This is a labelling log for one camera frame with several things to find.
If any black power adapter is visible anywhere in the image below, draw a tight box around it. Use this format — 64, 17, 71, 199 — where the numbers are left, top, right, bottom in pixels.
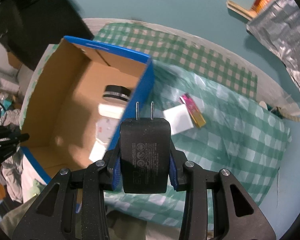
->
120, 102, 171, 194

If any white charger cube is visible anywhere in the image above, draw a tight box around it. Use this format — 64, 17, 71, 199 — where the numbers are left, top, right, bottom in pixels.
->
163, 104, 194, 135

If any pink gold lighter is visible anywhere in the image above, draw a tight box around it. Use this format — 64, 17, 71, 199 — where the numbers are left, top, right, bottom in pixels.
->
180, 93, 206, 128

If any white octagonal case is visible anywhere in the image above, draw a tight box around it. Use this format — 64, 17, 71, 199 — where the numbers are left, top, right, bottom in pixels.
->
95, 117, 119, 144

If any blue-rimmed cardboard box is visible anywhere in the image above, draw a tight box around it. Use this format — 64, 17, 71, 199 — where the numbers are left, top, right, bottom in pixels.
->
19, 36, 154, 184

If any white square box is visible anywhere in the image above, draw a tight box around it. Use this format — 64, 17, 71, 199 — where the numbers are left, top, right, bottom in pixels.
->
89, 140, 106, 163

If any white oval case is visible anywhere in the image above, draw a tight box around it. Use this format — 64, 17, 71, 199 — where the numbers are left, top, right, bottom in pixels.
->
97, 103, 125, 119

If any striped cloth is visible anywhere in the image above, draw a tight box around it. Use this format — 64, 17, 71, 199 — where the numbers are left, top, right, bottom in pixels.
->
0, 109, 21, 131

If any green checkered tablecloth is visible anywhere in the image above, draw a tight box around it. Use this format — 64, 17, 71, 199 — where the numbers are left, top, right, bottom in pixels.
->
18, 22, 293, 228

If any black hanging garment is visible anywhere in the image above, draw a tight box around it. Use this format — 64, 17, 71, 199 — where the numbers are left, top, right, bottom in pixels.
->
0, 0, 94, 70

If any wooden window ledge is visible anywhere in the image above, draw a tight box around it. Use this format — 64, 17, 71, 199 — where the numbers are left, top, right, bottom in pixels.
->
226, 0, 257, 21

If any silver foil curtain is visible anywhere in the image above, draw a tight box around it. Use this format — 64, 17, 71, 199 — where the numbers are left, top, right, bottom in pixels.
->
246, 0, 300, 91

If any braided rope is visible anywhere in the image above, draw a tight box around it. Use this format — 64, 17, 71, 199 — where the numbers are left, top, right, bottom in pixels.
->
271, 106, 300, 124

